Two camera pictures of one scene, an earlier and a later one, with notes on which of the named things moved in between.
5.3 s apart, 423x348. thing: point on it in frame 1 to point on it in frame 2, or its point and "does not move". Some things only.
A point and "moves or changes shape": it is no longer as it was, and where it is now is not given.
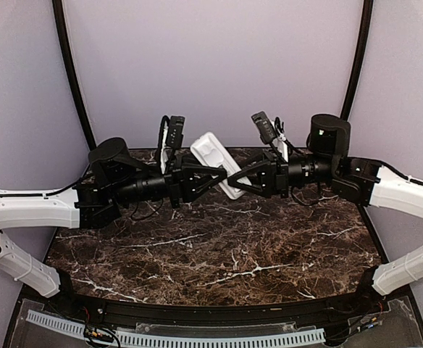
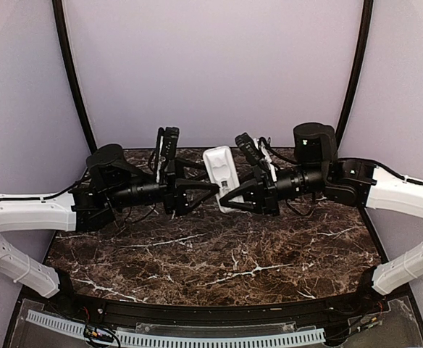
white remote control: (212, 156) moves or changes shape
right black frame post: (361, 58) does not move
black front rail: (252, 313) does not move
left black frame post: (66, 55) does not move
